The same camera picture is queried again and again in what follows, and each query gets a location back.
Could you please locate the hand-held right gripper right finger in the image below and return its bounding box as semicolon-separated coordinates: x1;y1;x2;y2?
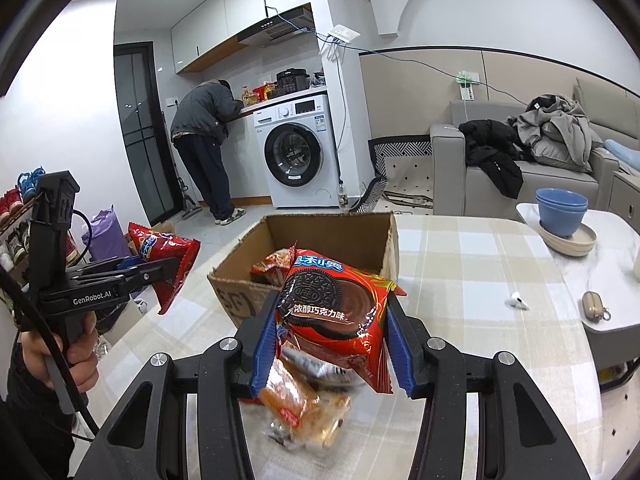
385;290;572;480

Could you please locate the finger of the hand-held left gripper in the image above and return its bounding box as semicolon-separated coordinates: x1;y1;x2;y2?
114;258;181;289
66;254;147;282

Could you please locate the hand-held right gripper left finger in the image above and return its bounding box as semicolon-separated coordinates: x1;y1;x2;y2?
92;289;281;480

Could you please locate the red chip packet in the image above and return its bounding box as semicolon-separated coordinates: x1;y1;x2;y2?
127;221;202;316

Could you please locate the bread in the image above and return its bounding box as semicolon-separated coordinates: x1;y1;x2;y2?
257;359;352;452

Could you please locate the silver striped snack packet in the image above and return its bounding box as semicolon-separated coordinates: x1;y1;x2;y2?
279;344;372;387

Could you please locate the brown cardboard box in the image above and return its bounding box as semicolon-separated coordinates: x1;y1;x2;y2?
207;212;401;332

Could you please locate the red chocolate cookie packet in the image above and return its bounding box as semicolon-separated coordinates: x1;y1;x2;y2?
274;247;412;394

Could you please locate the white red noodle snack packet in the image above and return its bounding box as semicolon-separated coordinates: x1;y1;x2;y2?
249;246;297;287

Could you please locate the person's left forearm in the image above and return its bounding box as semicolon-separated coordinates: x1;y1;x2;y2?
0;345;92;480

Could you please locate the person's left hand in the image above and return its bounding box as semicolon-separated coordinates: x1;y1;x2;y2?
20;327;102;402

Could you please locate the purple bag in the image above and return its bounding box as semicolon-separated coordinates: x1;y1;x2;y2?
82;204;134;262

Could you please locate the shoe rack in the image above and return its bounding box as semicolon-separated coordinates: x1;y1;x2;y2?
0;169;52;273

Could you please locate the floor mop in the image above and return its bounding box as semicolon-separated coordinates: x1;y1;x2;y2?
172;159;204;222

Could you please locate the black glass door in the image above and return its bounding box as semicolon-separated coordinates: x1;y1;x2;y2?
113;41;177;227

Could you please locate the white coffee table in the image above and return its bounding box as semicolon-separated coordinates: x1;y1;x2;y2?
514;202;640;362

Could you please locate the grey sofa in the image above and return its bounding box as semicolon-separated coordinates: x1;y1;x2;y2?
430;77;640;222

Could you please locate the white washing machine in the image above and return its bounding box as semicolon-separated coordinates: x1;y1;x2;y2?
252;93;342;210

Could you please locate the beige key pouch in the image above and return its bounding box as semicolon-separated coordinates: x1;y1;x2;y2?
581;290;614;322

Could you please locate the blue bowl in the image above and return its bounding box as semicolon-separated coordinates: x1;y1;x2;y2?
535;188;590;210
537;204;589;240

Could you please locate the beige dish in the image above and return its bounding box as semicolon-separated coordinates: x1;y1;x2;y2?
537;220;599;259

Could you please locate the black jacket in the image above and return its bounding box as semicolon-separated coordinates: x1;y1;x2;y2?
458;118;525;200

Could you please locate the black pressure cooker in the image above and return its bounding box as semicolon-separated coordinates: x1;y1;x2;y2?
276;68;309;95

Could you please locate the white power strip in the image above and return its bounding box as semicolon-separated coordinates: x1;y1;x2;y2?
455;70;481;102

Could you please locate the grey clothes pile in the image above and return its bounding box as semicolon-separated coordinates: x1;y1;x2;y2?
504;94;607;174

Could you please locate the range hood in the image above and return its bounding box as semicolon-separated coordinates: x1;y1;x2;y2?
237;4;316;49

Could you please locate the light blue pillow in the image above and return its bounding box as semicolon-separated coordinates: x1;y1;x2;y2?
602;138;640;167

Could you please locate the white router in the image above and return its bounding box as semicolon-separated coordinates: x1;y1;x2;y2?
319;23;361;62

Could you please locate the white wall cabinet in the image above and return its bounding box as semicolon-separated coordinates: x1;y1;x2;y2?
171;0;314;74

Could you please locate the long wall cable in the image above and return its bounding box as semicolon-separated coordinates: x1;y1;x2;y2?
344;44;532;112

